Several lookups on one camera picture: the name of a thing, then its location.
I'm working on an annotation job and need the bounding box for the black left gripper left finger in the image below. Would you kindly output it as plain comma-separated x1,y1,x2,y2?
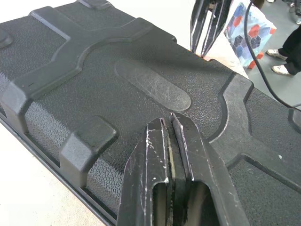
117,117,175,226

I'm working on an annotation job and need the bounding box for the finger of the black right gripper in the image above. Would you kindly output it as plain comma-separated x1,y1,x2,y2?
190,0,213,54
201,0,234,57

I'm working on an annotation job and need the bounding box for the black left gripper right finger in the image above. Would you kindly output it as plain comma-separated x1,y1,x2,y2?
170,112,250,226

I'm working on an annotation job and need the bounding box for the black plastic tool case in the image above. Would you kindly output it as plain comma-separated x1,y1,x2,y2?
0,0,301,226

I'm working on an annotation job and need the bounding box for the colourful patterned bag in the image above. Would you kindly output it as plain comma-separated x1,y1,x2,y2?
223,1,277,69

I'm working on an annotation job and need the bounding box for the person in black trousers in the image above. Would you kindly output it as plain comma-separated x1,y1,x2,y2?
267,23,301,76

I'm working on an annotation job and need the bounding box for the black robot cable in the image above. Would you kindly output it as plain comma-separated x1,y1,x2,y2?
243,0,301,111

